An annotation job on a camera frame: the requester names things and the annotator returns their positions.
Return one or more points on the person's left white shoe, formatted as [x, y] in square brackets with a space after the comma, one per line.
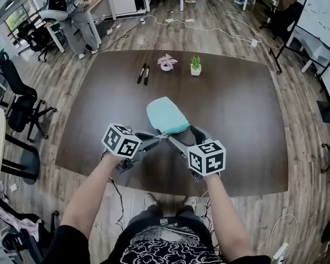
[149, 201]

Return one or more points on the person's black printed t-shirt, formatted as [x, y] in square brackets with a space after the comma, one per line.
[165, 243]

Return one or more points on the white extension socket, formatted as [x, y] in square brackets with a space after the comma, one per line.
[280, 252]

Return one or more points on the black marker pen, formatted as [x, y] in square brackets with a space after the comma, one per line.
[146, 75]
[141, 73]

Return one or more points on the white power strip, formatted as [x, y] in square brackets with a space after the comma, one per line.
[254, 43]
[142, 20]

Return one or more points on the window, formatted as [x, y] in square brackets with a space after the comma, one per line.
[19, 18]

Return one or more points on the person's right white shoe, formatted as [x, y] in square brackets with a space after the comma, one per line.
[191, 202]

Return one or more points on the long wooden top desk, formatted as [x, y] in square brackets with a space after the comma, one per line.
[99, 1]

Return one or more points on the light blue pencil pouch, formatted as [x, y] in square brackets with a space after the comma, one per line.
[166, 114]

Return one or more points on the white hanging helmet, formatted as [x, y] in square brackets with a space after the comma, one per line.
[53, 15]

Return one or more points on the person's white shoe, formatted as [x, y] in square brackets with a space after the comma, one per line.
[149, 201]
[191, 202]

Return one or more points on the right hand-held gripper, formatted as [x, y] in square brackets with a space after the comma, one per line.
[206, 161]

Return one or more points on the black high-back office chair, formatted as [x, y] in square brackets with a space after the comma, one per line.
[19, 100]

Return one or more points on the person's dark trousers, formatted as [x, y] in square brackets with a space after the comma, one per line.
[154, 210]

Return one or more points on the small white floor adapter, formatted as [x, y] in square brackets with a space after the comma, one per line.
[14, 187]

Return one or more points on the person's right forearm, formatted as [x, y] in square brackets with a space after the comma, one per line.
[228, 216]

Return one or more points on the green plant in white pot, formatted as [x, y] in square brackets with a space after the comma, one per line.
[195, 69]

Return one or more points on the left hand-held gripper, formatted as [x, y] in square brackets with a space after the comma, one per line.
[121, 142]

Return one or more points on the pink plant in white pot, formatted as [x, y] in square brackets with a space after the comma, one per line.
[167, 65]

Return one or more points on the whiteboard on black stand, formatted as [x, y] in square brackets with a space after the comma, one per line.
[319, 12]

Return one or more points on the white cloth covered table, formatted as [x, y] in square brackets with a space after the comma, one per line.
[310, 48]

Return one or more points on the black padded office chair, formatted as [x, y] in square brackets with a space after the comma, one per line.
[283, 18]

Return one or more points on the black swivel chair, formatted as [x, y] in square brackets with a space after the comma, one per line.
[35, 40]

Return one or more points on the white paper scrap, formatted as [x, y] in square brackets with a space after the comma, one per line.
[189, 20]
[170, 20]

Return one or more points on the black backpack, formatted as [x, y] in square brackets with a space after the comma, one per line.
[56, 0]

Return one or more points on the person's left forearm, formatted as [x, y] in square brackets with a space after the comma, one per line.
[88, 202]

